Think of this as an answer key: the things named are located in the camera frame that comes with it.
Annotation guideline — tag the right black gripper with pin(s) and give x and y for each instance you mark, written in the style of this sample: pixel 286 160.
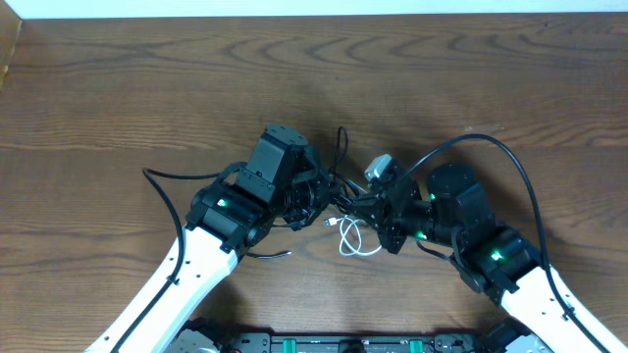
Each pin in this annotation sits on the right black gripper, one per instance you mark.
pixel 389 221

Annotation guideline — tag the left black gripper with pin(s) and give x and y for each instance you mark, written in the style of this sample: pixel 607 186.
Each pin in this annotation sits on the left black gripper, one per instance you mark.
pixel 328 193

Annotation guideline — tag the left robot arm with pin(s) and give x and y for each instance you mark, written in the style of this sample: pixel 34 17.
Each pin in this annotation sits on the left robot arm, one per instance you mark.
pixel 283 180

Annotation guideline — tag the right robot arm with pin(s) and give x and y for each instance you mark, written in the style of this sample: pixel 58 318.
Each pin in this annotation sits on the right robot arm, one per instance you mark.
pixel 491 257

